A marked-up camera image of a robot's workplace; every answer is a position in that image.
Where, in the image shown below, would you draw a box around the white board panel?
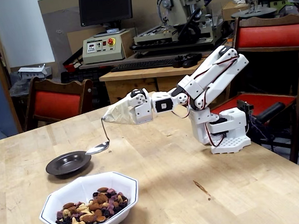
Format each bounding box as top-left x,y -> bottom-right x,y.
0,0 -> 56,69

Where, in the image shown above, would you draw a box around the low wooden chair red back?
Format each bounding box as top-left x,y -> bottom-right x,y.
20,73 -> 97,132

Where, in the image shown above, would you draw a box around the small dark metal dish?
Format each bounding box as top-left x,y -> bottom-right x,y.
45,150 -> 93,176

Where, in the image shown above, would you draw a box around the black circuit board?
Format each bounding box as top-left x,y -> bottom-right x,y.
236,98 -> 255,117

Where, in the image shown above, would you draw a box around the purple cable bundle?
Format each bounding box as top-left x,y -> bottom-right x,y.
248,114 -> 276,152

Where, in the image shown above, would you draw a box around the black red tool case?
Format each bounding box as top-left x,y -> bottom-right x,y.
61,47 -> 86,72

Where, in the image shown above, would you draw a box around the white paper model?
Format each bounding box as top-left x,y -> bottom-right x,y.
17,63 -> 53,82

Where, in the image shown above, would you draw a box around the black round platform device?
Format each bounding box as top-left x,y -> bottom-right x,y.
230,0 -> 279,21

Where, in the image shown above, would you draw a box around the grey plastic wrap bundle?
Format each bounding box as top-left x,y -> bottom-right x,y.
9,78 -> 32,97

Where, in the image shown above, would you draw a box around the white moving gripper finger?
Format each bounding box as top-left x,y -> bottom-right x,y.
128,93 -> 150,107

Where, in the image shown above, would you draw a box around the black keyboard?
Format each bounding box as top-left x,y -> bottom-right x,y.
110,58 -> 178,72

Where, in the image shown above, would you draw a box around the black plastic crate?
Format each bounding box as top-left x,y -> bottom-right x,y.
60,67 -> 110,85

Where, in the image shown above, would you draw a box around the small brown cardboard sheet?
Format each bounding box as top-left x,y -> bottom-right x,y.
66,25 -> 111,57

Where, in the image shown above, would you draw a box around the tall wooden chair red cushions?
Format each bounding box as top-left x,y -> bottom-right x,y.
204,13 -> 299,169

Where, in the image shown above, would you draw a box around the black computer monitor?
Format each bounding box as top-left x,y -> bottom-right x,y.
78,0 -> 134,37

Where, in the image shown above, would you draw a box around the beige masking tape wrap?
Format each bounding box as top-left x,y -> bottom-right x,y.
99,95 -> 137,127

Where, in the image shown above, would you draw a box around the bent metal spoon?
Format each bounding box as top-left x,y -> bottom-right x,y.
83,117 -> 111,156

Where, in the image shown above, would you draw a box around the large cardboard panel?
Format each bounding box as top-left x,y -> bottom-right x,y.
37,0 -> 85,73

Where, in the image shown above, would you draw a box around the black cylindrical handle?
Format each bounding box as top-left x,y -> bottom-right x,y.
255,101 -> 287,125

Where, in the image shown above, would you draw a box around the wooden workbench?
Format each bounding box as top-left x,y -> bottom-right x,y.
98,56 -> 232,112

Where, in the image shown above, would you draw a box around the brown cardboard box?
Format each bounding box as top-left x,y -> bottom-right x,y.
220,1 -> 251,22

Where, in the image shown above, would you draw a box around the white octagonal bowl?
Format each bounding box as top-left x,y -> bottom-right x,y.
36,170 -> 141,224

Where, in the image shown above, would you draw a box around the beige milling machine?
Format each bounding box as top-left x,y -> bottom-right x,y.
127,0 -> 228,59

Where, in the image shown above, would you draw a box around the beige control box red button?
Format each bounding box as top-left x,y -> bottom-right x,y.
80,29 -> 134,65

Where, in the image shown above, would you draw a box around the black computer mouse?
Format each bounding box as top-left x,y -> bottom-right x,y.
182,59 -> 201,69

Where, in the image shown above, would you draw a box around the green box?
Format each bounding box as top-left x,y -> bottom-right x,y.
269,0 -> 298,9

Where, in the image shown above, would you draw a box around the nut and fruit mix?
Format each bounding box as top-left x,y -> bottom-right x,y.
53,185 -> 130,224

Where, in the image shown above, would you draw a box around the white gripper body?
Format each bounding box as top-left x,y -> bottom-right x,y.
127,88 -> 154,125

